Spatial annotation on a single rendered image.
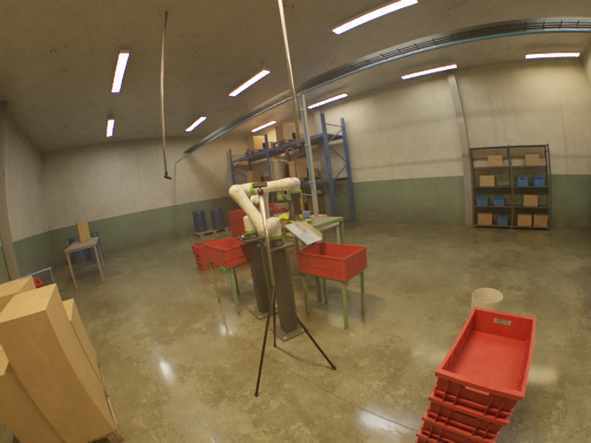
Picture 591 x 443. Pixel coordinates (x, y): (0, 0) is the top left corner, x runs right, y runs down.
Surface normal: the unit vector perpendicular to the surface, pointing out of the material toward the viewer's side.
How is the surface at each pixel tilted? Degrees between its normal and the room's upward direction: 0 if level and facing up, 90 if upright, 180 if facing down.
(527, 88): 90
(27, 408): 90
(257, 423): 0
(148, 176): 90
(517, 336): 90
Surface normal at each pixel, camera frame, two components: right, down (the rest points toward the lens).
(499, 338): -0.12, -0.98
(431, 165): -0.72, 0.18
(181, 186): 0.69, 0.03
